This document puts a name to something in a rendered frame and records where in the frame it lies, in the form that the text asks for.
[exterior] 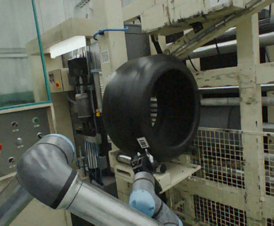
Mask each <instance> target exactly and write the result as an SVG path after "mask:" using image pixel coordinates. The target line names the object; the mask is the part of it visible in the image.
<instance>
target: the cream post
mask: <svg viewBox="0 0 274 226"><path fill-rule="evenodd" d="M92 2H93V10H94V17H95V24H96V33H98V32H99V30H103V29H124V25H123V17H122V5H121V0H92ZM97 41H98V46H99V53H100V63H101V70H102V77H103V84H104V90H105V88H106V85H107V82H108V81H106V76H108V75H110V77H111V75H112V74H113V73H114V71H115V70H116V69H117V68H118V67H120V66H121V65H122V64H124V63H126V62H127V61H128V57H127V49H126V45H125V33H124V31H105V32H104V35H103V36H102V35H99V34H98V35H97ZM105 50H108V53H109V61H110V62H109V63H102V57H101V52H102V51H105ZM111 147H112V151H113V150H115V149H118V147H116V146H115V144H114V143H113V142H112V141H111ZM116 183H117V190H118V199H119V200H121V201H122V202H124V203H126V204H128V205H129V196H130V194H131V188H132V183H129V182H127V181H123V180H121V179H118V178H116Z"/></svg>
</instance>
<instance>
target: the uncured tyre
mask: <svg viewBox="0 0 274 226"><path fill-rule="evenodd" d="M153 90H154V93H155V96H156V99H157V117H156V120H155V122H154V125H153V126H152V123H151V115H150V103H151V95H152V91H153ZM200 114H201V101H200V94H199V90H198V85H197V83H196V81H195V78H194V76H193V74H192V73H191V71H190V70H189V69H188V68H187V66H185V65H184V63H183V62H181V61H180V60H179V59H177V58H176V57H174V56H172V55H166V54H155V55H148V56H144V57H141V58H137V59H131V60H129V61H127V62H126V63H124V64H122V65H121V66H120V67H118V68H117V69H116V70H115V71H114V73H113V74H112V75H111V77H110V79H109V80H108V82H107V85H106V88H105V90H104V95H103V100H102V116H103V121H104V127H105V129H106V132H107V134H108V136H109V138H110V139H111V141H112V142H113V143H114V144H115V146H116V147H118V149H120V150H121V151H122V152H124V153H125V154H128V155H130V156H132V157H133V156H135V155H137V153H138V152H139V153H140V154H145V153H146V150H145V149H147V151H148V153H149V154H150V155H151V156H153V158H154V159H155V160H156V161H157V162H167V161H171V160H173V159H175V158H177V157H179V156H180V155H181V154H182V153H183V152H184V151H185V150H186V149H187V148H188V147H189V146H190V144H191V142H192V141H193V139H194V136H195V135H196V132H197V130H198V125H199V122H200ZM142 137H144V138H145V139H146V141H147V144H148V145H149V147H146V148H141V146H140V144H139V142H138V141H137V138H142Z"/></svg>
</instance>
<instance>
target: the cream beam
mask: <svg viewBox="0 0 274 226"><path fill-rule="evenodd" d="M244 7H245V0H228V2H226V3H223V4H221V5H217V6H214V7H212V8H211V7H210V0H166V1H164V2H161V3H159V4H157V5H155V6H151V7H150V8H147V9H146V10H143V11H140V21H141V26H142V34H146V35H148V34H151V33H160V34H159V36H169V35H170V34H174V33H179V32H182V31H185V30H189V29H192V26H191V25H189V24H191V23H195V22H201V23H202V22H204V21H208V20H210V19H214V18H217V17H221V16H225V15H228V14H230V13H234V12H238V11H241V10H243V9H244Z"/></svg>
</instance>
